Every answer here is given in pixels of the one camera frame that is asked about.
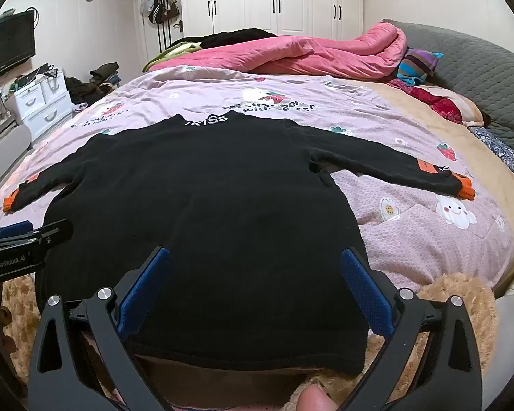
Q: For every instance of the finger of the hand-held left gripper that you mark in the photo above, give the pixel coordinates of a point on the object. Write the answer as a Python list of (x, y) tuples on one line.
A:
[(15, 230), (53, 231)]

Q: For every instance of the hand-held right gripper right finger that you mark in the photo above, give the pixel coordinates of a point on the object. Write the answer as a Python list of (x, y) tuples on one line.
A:
[(366, 295)]

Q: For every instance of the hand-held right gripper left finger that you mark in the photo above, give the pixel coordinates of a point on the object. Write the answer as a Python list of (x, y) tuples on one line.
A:
[(143, 291)]

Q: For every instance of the black sweater with orange cuffs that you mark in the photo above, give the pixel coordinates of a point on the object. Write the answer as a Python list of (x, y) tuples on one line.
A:
[(197, 222)]

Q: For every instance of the pile of dark clothes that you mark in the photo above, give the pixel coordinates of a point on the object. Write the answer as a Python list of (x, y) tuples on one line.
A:
[(94, 83)]

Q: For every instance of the person's right hand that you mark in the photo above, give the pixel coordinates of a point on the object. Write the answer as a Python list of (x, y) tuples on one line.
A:
[(317, 399)]

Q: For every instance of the white drawer cabinet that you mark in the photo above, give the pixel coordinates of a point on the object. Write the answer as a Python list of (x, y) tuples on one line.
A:
[(38, 102)]

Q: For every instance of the tan bed sheet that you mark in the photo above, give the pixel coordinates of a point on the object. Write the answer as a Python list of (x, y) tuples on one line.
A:
[(475, 167)]

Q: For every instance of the black television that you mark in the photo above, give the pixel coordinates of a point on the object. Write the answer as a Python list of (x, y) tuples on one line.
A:
[(6, 49)]

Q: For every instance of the lilac strawberry print bed sheet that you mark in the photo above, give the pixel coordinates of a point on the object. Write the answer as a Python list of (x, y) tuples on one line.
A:
[(368, 107)]

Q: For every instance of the blue patterned cloth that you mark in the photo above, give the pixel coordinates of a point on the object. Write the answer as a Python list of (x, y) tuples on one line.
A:
[(503, 154)]

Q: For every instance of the red patterned pillow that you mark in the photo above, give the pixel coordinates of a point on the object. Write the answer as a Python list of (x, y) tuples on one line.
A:
[(441, 102)]

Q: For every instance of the green cloth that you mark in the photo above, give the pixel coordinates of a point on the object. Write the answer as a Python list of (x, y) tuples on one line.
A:
[(175, 53)]

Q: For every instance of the white door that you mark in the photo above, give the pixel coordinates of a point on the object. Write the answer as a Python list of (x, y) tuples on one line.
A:
[(175, 47)]

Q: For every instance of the striped colourful pillow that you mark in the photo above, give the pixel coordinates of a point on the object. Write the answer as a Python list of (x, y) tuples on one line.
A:
[(417, 64)]

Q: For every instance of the black hanging bag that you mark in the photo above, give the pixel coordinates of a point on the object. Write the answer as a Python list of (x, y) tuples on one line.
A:
[(157, 8)]

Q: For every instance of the white hanging bag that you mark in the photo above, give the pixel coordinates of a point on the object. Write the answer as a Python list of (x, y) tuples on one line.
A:
[(147, 3)]

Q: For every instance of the pink quilt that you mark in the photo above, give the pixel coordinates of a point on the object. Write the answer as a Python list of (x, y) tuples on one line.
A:
[(304, 53)]

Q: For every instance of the brown hanging bag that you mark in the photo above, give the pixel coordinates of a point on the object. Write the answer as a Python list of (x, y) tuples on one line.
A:
[(172, 6)]

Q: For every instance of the grey quilted headboard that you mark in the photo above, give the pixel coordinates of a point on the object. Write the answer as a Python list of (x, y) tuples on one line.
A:
[(475, 64)]

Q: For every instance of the black cloth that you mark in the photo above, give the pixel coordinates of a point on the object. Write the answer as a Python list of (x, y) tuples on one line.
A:
[(227, 38)]

